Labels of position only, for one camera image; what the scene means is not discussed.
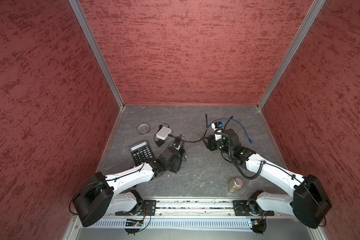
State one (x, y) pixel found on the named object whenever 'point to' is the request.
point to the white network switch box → (163, 133)
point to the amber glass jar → (235, 185)
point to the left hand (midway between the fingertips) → (176, 161)
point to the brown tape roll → (143, 128)
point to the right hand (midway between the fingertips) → (204, 140)
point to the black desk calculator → (141, 152)
